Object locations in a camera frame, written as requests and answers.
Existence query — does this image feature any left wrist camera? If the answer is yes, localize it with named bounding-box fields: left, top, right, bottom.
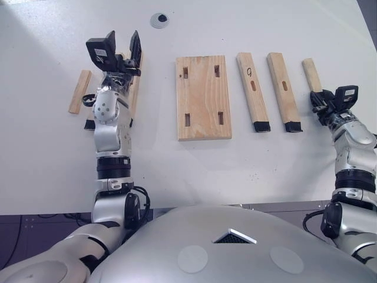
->
left=85, top=37, right=110, bottom=71

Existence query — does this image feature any robot body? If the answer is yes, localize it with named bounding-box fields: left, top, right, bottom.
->
left=85, top=205, right=377, bottom=283

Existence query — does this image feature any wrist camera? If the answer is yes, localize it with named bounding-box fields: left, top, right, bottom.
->
left=334, top=85, right=359, bottom=111
left=85, top=37, right=110, bottom=71

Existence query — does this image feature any wooden seat board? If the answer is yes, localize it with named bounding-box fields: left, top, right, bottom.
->
left=176, top=55, right=233, bottom=142

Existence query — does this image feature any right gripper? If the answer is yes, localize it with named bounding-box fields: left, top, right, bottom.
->
left=309, top=90, right=350, bottom=127

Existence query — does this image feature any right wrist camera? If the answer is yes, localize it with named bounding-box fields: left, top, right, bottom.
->
left=334, top=85, right=359, bottom=111

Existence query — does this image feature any black cable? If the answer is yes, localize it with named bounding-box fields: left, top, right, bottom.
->
left=303, top=208, right=328, bottom=236
left=129, top=185, right=153, bottom=231
left=81, top=93, right=97, bottom=107

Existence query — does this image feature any wooden leg with pen mark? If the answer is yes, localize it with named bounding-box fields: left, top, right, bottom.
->
left=236, top=52, right=271, bottom=133

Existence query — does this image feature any wooden cross bar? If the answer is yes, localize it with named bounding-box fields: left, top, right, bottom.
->
left=68, top=70, right=92, bottom=115
left=302, top=58, right=323, bottom=93

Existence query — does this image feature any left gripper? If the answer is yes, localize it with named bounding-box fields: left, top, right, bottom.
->
left=102, top=29, right=144, bottom=95

